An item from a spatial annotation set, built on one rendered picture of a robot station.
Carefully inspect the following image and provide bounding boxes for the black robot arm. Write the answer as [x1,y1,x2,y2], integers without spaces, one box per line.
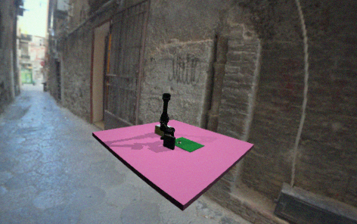
[160,93,175,135]

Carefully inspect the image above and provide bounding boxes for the black cooling fan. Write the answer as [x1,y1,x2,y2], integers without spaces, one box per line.
[163,134,175,150]

